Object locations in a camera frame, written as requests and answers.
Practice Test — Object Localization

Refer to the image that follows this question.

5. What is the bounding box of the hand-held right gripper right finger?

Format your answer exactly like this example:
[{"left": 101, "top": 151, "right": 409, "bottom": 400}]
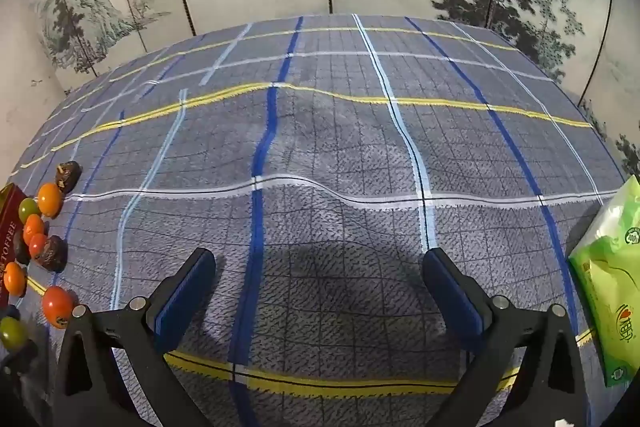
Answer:
[{"left": 422, "top": 248, "right": 586, "bottom": 427}]

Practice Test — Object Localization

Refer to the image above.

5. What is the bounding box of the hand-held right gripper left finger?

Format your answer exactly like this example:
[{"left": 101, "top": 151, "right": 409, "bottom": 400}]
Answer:
[{"left": 51, "top": 248, "right": 217, "bottom": 427}]

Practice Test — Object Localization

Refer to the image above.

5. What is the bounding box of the large red cherry tomato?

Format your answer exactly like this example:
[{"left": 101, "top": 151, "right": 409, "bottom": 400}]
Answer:
[{"left": 41, "top": 286, "right": 74, "bottom": 329}]

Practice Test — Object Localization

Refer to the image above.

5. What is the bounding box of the red and gold tin box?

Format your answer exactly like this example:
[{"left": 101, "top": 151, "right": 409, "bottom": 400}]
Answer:
[{"left": 0, "top": 183, "right": 32, "bottom": 308}]

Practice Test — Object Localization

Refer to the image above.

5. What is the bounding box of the green cherry tomato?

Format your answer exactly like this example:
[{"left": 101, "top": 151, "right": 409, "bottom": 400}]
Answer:
[
  {"left": 18, "top": 198, "right": 42, "bottom": 224},
  {"left": 0, "top": 316, "right": 28, "bottom": 352}
]

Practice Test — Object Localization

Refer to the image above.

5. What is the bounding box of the green tissue packet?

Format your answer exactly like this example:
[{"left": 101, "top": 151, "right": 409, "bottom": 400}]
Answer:
[{"left": 568, "top": 174, "right": 640, "bottom": 389}]

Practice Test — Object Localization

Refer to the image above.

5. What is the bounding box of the orange cherry tomato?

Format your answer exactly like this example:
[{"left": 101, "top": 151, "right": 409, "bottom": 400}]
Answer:
[
  {"left": 22, "top": 214, "right": 46, "bottom": 244},
  {"left": 37, "top": 183, "right": 64, "bottom": 218},
  {"left": 2, "top": 262, "right": 27, "bottom": 298}
]

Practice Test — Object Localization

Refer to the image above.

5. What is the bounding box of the plaid grey blue blanket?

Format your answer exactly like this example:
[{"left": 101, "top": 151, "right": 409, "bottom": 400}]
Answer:
[{"left": 7, "top": 13, "right": 628, "bottom": 427}]

